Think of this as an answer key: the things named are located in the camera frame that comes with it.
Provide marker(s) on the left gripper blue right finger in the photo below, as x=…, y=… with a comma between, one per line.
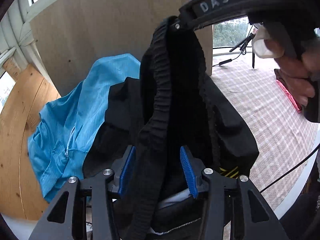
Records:
x=192, y=169

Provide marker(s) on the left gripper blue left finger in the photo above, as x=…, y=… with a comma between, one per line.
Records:
x=123, y=169

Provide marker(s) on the black sport pants yellow stripes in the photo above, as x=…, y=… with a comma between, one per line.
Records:
x=172, y=104

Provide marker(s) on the person's right hand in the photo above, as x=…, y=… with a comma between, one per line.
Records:
x=296, y=72

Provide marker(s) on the white garment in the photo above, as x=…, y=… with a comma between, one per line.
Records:
x=174, y=199

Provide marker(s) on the black tripod stand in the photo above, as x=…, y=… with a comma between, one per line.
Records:
x=243, y=44

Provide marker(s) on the brown folded garment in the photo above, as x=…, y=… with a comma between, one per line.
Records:
x=281, y=76

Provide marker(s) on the blue garment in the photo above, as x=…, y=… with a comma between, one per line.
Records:
x=68, y=125

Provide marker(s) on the pink folded garment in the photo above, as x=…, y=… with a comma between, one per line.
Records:
x=297, y=106

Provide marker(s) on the plaid pink table cloth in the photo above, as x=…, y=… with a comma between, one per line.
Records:
x=284, y=137

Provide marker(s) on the brown wooden board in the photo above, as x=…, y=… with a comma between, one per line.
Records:
x=21, y=195

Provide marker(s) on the light wooden board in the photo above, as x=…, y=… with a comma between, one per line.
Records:
x=71, y=35

